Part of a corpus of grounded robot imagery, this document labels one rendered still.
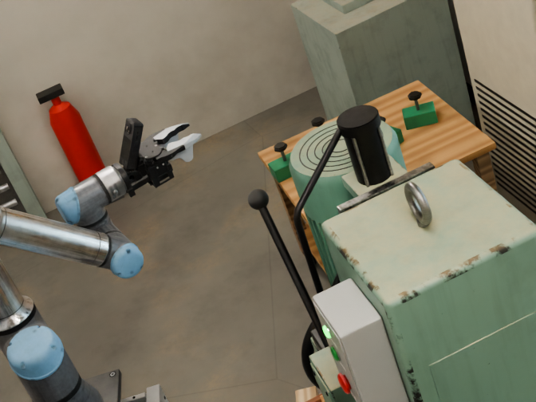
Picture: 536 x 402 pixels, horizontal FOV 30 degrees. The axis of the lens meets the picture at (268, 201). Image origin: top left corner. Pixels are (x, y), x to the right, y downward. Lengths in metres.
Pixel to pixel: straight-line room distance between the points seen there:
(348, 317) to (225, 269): 2.74
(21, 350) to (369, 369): 1.12
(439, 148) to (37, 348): 1.60
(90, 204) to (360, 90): 1.89
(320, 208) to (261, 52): 3.37
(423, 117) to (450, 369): 2.17
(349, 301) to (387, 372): 0.10
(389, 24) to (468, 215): 2.65
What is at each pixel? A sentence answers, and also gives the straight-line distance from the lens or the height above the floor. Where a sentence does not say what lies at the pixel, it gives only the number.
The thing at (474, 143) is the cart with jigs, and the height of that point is 0.53.
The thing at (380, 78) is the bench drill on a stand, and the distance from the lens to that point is 3.98.
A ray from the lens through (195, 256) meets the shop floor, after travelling 4.15.
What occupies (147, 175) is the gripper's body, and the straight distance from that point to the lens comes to 2.34.
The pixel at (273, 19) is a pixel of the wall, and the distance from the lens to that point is 4.85.
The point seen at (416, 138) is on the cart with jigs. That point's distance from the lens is 3.39.
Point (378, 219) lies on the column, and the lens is 1.35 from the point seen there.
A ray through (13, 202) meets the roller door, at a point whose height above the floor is 0.15.
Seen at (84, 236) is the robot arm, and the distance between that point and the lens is 2.17.
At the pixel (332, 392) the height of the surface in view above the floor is 1.30.
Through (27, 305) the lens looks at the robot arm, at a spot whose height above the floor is 1.07.
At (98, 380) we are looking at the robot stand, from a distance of 2.44.
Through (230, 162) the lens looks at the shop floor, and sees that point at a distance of 4.67.
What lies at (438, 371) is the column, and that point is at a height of 1.38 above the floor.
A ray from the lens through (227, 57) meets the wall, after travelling 4.83.
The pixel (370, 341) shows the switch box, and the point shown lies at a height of 1.45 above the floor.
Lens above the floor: 2.31
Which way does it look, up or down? 32 degrees down
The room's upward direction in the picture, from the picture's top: 21 degrees counter-clockwise
